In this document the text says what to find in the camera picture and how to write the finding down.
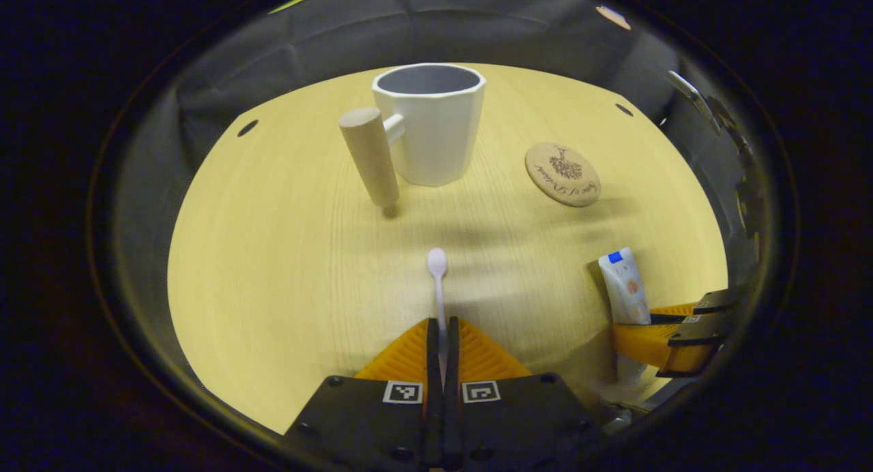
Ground white cup with wooden handle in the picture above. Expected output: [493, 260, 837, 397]
[338, 63, 488, 210]

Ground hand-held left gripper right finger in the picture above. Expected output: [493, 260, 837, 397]
[443, 316, 604, 469]

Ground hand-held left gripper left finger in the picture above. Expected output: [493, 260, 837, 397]
[283, 317, 444, 469]

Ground white toothbrush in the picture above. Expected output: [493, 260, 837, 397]
[427, 248, 449, 384]

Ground dark metal stand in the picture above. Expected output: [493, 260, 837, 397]
[665, 70, 765, 268]

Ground round wooden coaster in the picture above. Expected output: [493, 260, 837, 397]
[524, 142, 602, 208]

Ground white toothpaste tube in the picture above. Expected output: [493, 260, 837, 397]
[598, 248, 652, 385]

